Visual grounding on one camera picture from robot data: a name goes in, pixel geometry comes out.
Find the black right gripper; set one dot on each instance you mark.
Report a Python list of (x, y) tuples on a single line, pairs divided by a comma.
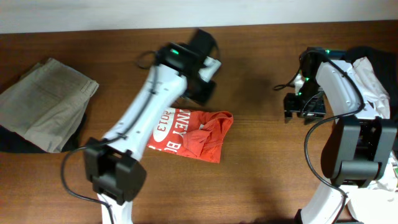
[(292, 106)]

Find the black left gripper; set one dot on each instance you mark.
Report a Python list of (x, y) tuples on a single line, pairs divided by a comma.
[(206, 102)]

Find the red orange t-shirt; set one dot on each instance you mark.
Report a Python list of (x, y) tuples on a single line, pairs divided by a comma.
[(189, 133)]

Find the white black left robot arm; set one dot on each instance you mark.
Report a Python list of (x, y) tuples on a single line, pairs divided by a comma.
[(112, 164)]

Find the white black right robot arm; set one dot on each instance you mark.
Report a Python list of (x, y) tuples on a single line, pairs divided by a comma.
[(356, 90)]

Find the folded khaki trousers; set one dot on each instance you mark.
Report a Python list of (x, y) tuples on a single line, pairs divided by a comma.
[(47, 104)]

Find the folded black garment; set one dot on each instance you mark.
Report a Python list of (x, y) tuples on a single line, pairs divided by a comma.
[(14, 143)]

